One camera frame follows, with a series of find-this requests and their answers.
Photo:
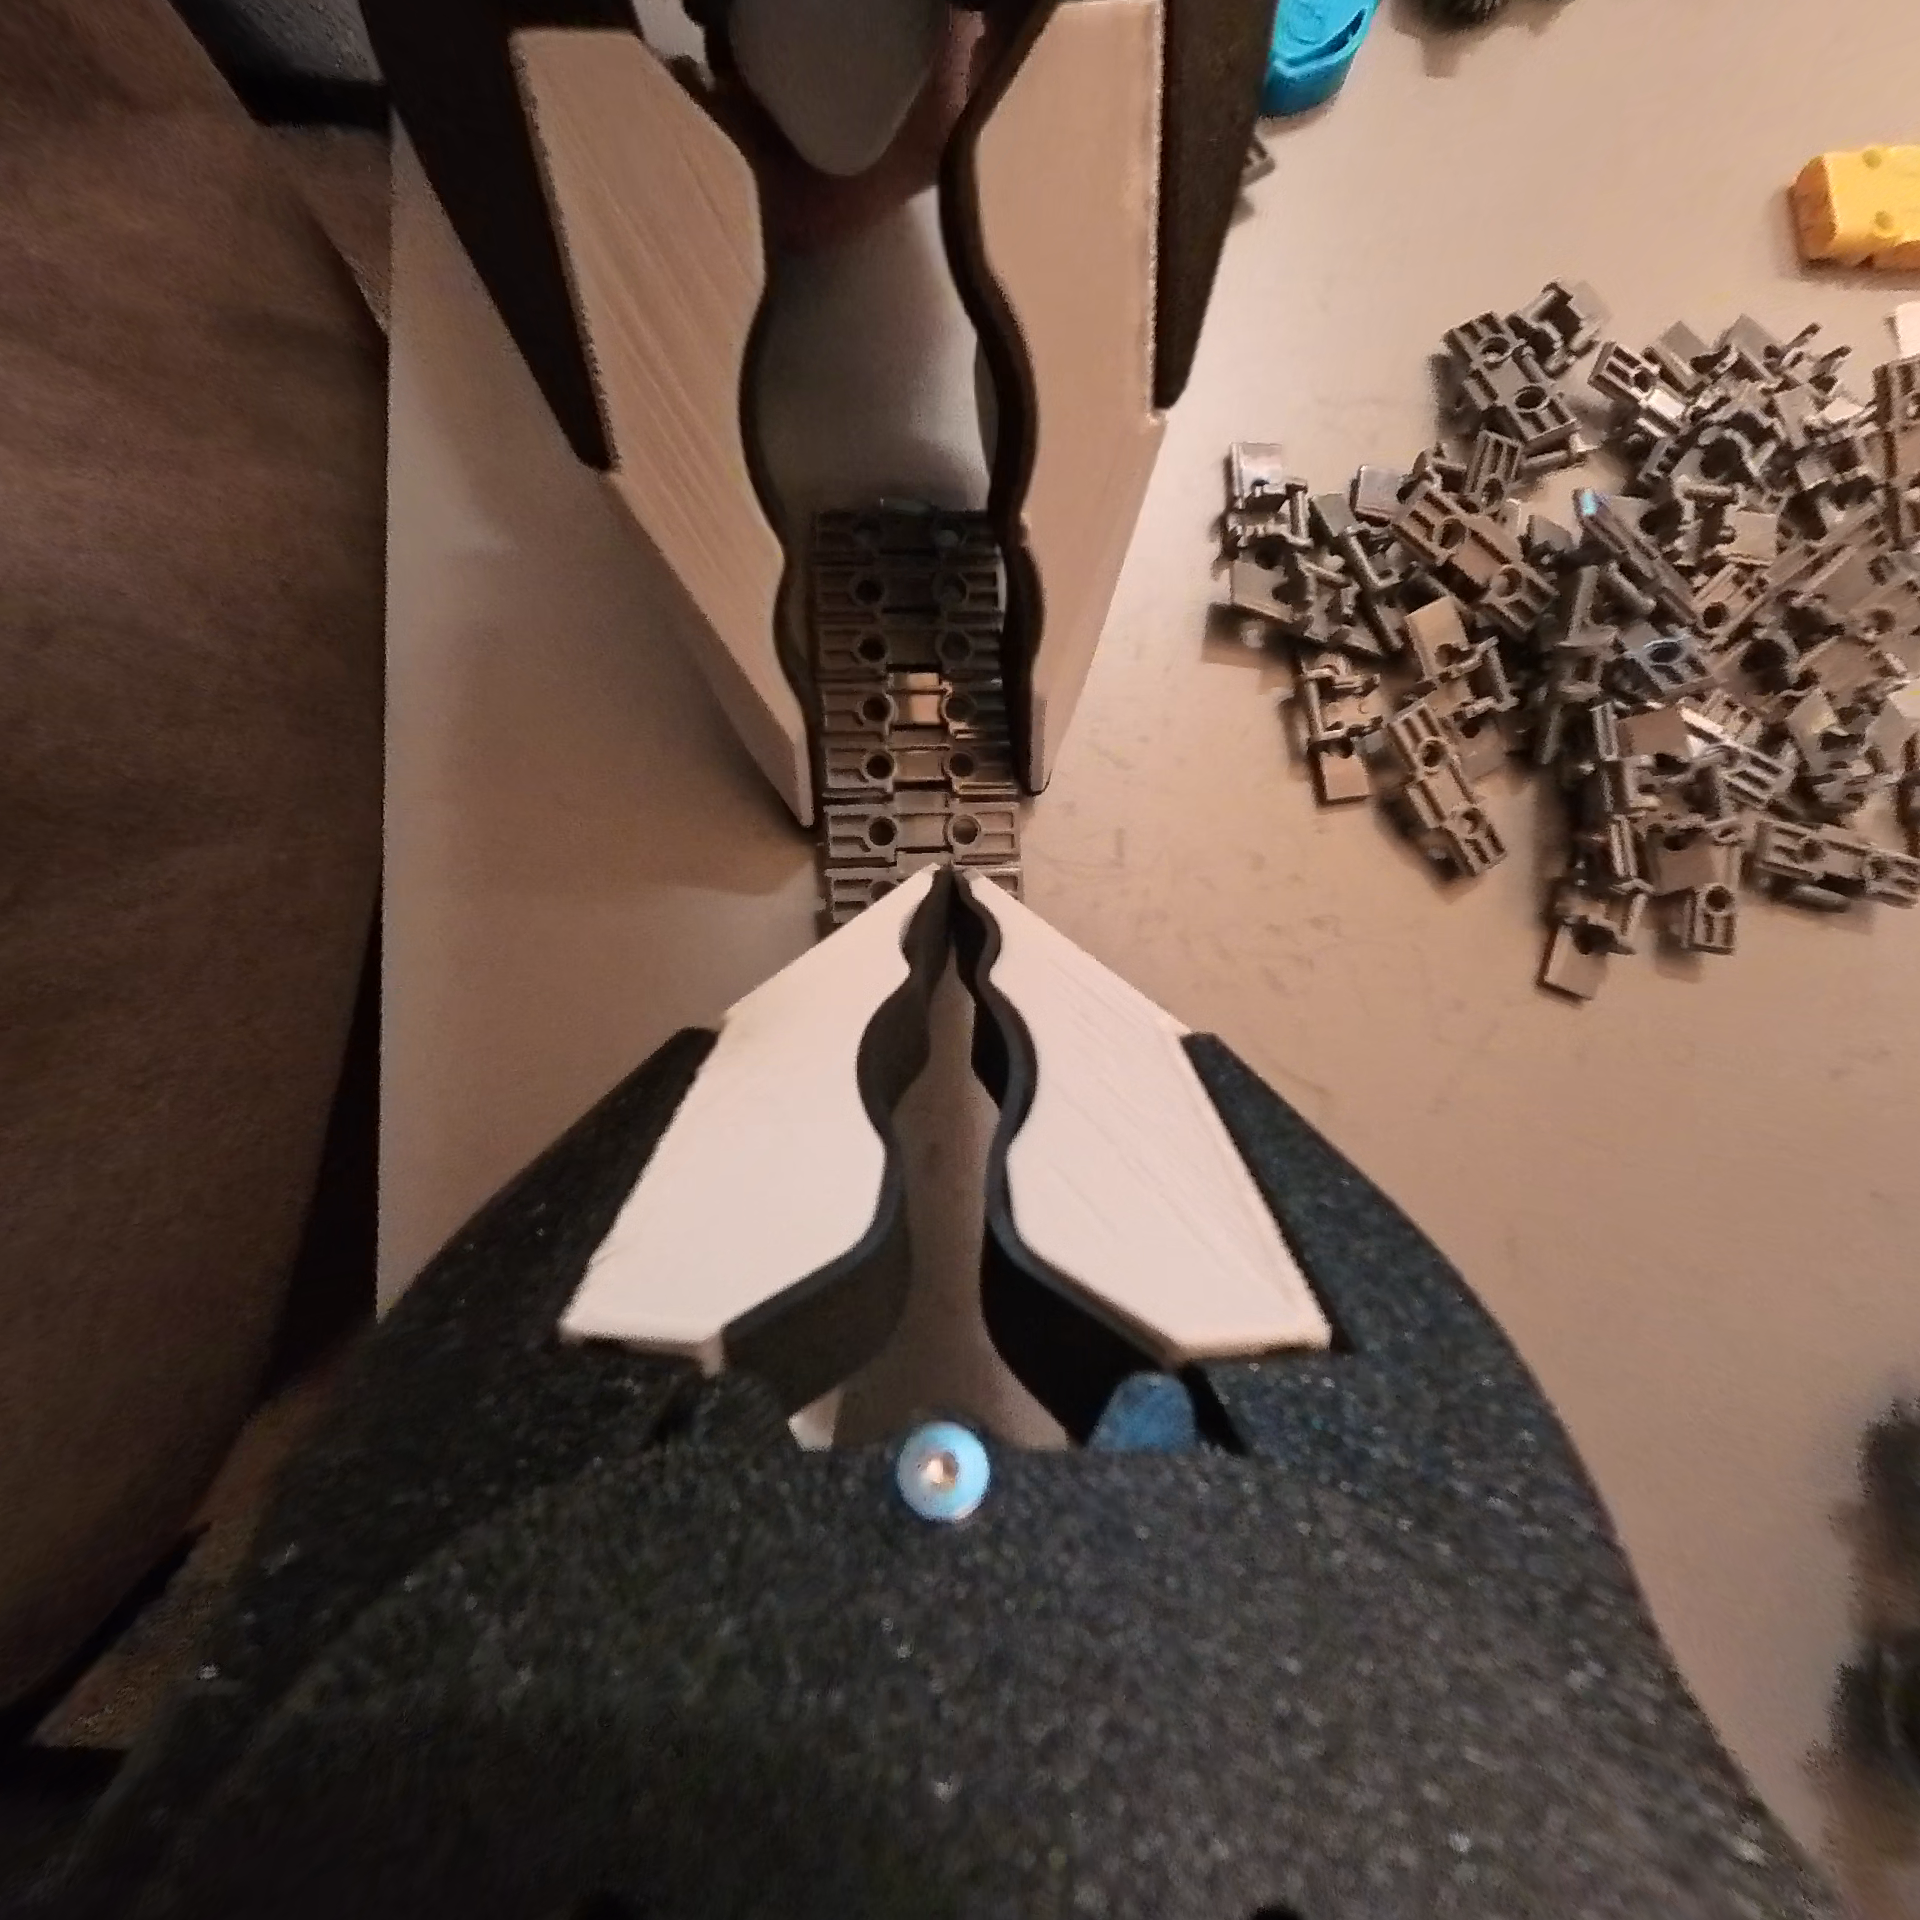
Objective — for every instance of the assembled grey track strip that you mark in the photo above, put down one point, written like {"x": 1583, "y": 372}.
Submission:
{"x": 916, "y": 722}

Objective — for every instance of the light blue plastic tool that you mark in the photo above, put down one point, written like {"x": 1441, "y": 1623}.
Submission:
{"x": 1314, "y": 54}

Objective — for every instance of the yellow brick panel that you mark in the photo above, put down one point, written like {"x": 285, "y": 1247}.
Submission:
{"x": 1862, "y": 212}

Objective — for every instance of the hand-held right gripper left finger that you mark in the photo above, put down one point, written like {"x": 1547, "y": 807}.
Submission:
{"x": 750, "y": 1186}

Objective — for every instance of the pile of grey track links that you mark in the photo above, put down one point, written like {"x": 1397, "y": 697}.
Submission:
{"x": 1622, "y": 645}

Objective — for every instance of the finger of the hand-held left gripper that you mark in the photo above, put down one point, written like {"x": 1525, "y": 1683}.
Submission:
{"x": 1081, "y": 301}
{"x": 661, "y": 375}

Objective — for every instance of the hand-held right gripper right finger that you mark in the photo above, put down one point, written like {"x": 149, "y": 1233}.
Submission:
{"x": 1156, "y": 1186}

